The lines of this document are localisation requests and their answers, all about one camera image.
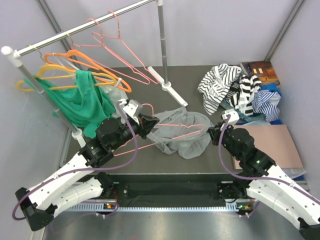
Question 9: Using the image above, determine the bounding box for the orange plastic hanger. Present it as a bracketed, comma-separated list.
[44, 48, 132, 93]

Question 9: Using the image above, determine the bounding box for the blue white striped shirt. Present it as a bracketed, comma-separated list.
[252, 90, 281, 122]

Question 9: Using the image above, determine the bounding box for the pink cardboard sheet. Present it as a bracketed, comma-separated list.
[235, 124, 304, 174]

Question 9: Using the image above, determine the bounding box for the blue garment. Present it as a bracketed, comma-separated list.
[260, 82, 282, 96]

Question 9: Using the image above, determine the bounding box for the silver clothes rack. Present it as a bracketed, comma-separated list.
[0, 0, 189, 148]

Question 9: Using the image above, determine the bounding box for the black white striped shirt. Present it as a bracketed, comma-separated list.
[197, 63, 242, 116]

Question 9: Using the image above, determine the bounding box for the grey slotted cable duct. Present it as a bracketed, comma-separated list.
[66, 202, 240, 213]

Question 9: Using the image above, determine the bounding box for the green tank top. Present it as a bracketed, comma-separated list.
[36, 70, 116, 139]

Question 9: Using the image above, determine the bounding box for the grey tank top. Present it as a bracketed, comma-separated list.
[147, 107, 214, 159]

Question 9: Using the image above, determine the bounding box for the bold black white striped garment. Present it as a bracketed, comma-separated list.
[224, 75, 262, 116]

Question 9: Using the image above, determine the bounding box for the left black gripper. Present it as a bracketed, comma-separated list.
[110, 113, 160, 151]

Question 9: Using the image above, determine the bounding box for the yellow plastic hanger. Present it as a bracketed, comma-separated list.
[16, 44, 118, 93]

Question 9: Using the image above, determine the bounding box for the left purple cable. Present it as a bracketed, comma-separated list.
[11, 100, 139, 221]

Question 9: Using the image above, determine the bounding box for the book with dark cover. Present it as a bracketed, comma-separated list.
[240, 61, 280, 86]

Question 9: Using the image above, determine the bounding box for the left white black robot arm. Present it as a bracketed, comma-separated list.
[15, 113, 160, 232]

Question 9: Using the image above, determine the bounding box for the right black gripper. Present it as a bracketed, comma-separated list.
[207, 120, 242, 161]

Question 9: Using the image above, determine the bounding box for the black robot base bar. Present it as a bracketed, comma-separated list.
[110, 173, 246, 208]

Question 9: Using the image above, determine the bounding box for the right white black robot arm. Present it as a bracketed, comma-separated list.
[207, 121, 320, 240]

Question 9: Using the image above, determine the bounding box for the pink wire hanger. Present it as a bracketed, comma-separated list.
[70, 18, 159, 80]
[112, 103, 205, 157]
[89, 11, 160, 85]

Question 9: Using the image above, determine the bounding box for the white garment on hanger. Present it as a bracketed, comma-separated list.
[49, 53, 128, 118]

